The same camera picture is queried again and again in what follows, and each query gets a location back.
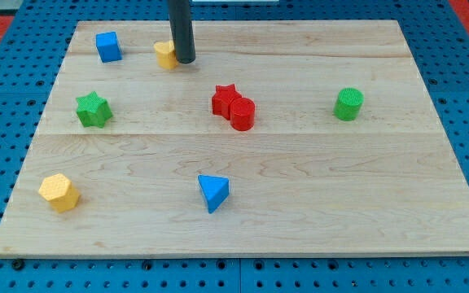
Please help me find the blue triangle block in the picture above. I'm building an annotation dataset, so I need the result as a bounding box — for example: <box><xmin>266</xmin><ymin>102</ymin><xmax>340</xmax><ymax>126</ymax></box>
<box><xmin>198</xmin><ymin>175</ymin><xmax>230</xmax><ymax>214</ymax></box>

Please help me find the red cylinder block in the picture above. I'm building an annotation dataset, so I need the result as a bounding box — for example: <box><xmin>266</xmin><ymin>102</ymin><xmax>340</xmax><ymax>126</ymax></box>
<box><xmin>230</xmin><ymin>98</ymin><xmax>256</xmax><ymax>131</ymax></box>

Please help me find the green cylinder block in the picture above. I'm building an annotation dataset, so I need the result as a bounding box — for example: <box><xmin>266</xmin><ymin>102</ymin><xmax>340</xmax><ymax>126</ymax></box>
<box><xmin>333</xmin><ymin>88</ymin><xmax>364</xmax><ymax>121</ymax></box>

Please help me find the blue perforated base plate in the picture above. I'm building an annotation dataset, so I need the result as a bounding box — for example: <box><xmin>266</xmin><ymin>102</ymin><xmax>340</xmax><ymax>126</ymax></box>
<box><xmin>0</xmin><ymin>1</ymin><xmax>469</xmax><ymax>292</ymax></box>

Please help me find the green star block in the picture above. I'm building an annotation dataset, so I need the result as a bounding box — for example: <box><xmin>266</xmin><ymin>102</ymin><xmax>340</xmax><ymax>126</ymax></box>
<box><xmin>76</xmin><ymin>91</ymin><xmax>113</xmax><ymax>128</ymax></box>

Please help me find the red star block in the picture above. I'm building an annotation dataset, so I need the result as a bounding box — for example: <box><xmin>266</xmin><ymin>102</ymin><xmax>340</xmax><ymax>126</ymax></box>
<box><xmin>211</xmin><ymin>84</ymin><xmax>242</xmax><ymax>120</ymax></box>

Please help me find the blue cube block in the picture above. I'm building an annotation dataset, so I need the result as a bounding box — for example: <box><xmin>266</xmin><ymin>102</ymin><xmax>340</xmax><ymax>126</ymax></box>
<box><xmin>95</xmin><ymin>31</ymin><xmax>122</xmax><ymax>63</ymax></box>

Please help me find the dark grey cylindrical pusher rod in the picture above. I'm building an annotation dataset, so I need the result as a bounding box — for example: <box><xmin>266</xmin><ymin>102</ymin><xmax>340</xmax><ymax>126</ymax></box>
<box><xmin>167</xmin><ymin>0</ymin><xmax>195</xmax><ymax>64</ymax></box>

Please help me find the yellow hexagon block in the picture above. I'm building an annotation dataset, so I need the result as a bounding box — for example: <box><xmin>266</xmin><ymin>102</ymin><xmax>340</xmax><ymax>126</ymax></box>
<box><xmin>38</xmin><ymin>173</ymin><xmax>80</xmax><ymax>213</ymax></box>

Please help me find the light wooden board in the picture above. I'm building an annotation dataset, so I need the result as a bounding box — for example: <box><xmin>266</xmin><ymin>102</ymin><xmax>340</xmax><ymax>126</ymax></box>
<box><xmin>0</xmin><ymin>20</ymin><xmax>469</xmax><ymax>259</ymax></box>

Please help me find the yellow heart block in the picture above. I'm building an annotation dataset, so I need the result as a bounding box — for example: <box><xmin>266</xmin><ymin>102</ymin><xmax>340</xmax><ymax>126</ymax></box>
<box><xmin>153</xmin><ymin>40</ymin><xmax>179</xmax><ymax>69</ymax></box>

